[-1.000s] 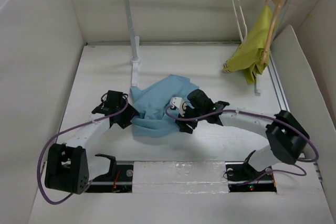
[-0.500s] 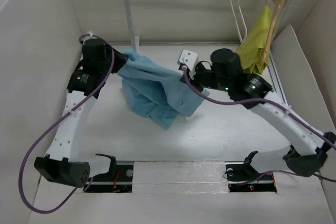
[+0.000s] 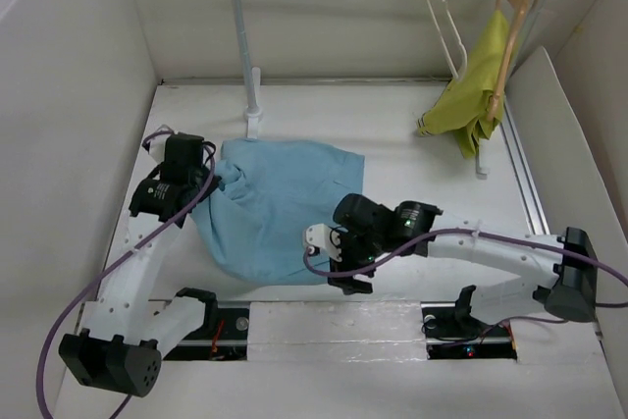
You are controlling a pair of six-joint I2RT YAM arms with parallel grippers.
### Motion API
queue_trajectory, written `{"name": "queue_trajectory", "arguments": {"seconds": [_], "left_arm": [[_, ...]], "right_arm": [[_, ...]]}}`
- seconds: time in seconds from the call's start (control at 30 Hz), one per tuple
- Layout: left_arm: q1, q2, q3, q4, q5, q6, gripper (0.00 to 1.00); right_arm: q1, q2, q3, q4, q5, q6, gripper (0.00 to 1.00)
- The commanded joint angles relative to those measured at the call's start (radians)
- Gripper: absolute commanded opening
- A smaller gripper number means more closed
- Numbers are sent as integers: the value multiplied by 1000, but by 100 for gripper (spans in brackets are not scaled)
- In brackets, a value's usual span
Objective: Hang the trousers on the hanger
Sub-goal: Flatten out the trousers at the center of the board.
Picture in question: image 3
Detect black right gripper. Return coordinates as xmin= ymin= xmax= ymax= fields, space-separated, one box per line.
xmin=328 ymin=226 xmax=387 ymax=294

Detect light blue trousers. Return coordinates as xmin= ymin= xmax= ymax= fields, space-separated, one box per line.
xmin=191 ymin=138 xmax=365 ymax=286

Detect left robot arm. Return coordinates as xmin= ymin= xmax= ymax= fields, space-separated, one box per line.
xmin=58 ymin=131 xmax=220 ymax=397

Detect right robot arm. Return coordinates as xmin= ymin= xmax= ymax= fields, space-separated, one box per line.
xmin=306 ymin=193 xmax=598 ymax=335

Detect white plastic hanger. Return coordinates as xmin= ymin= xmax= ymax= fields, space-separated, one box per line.
xmin=425 ymin=0 xmax=468 ymax=80

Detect wooden hanger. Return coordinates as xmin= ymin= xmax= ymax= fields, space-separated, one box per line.
xmin=487 ymin=0 xmax=530 ymax=122

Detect yellow-green garment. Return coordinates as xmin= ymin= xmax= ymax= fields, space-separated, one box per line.
xmin=417 ymin=10 xmax=509 ymax=159

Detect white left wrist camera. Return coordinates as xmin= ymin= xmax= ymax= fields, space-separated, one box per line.
xmin=141 ymin=125 xmax=174 ymax=163

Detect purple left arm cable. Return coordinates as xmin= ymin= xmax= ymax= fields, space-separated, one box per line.
xmin=36 ymin=130 xmax=220 ymax=419

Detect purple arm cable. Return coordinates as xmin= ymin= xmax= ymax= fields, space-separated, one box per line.
xmin=36 ymin=130 xmax=220 ymax=419
xmin=303 ymin=230 xmax=628 ymax=325

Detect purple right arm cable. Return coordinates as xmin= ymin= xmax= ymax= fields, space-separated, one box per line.
xmin=303 ymin=230 xmax=628 ymax=325

